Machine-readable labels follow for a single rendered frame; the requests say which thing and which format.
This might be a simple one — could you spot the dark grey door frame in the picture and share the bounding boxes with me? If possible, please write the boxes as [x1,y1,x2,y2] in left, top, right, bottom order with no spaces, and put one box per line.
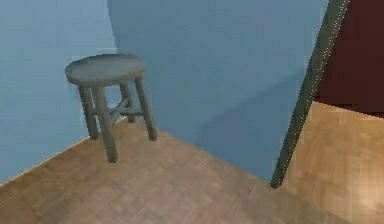
[269,0,350,190]

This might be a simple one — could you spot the grey round wooden stool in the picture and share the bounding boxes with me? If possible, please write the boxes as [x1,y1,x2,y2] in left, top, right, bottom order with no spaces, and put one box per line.
[64,53,159,164]

